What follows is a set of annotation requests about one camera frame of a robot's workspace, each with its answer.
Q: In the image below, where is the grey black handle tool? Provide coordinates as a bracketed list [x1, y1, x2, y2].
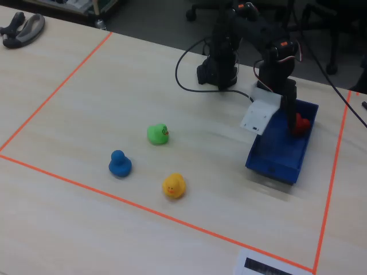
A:
[0, 11, 46, 49]

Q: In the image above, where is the yellow rubber duck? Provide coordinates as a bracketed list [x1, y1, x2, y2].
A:
[162, 172, 187, 201]

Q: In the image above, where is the black looped camera cable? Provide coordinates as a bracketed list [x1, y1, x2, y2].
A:
[175, 36, 256, 104]

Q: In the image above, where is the orange tape strip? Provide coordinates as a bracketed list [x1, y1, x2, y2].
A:
[312, 90, 352, 273]
[0, 154, 315, 273]
[0, 32, 112, 152]

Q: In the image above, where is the red rubber duck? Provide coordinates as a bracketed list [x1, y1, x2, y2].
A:
[292, 112, 311, 138]

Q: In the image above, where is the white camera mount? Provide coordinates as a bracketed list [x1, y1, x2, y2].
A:
[240, 85, 282, 136]

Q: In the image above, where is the green rubber duck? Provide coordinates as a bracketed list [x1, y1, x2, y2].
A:
[147, 123, 170, 146]

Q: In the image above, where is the white paper label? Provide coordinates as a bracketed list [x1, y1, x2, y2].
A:
[233, 247, 314, 275]

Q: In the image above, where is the blue plastic box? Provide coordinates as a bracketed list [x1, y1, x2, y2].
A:
[245, 98, 319, 186]

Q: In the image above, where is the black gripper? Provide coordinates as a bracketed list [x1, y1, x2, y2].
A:
[255, 52, 298, 135]

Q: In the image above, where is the blue rubber duck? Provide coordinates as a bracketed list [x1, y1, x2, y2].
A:
[108, 150, 133, 178]

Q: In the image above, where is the black office chair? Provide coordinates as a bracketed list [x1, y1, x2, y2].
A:
[298, 0, 359, 76]
[185, 0, 207, 22]

